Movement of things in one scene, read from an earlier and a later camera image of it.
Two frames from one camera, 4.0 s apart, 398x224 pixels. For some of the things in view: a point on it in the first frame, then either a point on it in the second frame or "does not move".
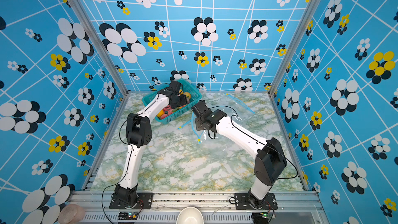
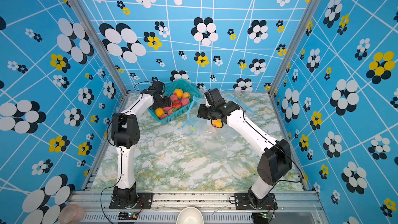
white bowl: (189, 215) does not move
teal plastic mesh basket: (186, 86) does not move
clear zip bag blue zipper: (201, 135) → (203, 125)
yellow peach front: (160, 113) does not move
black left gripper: (184, 101) → (167, 102)
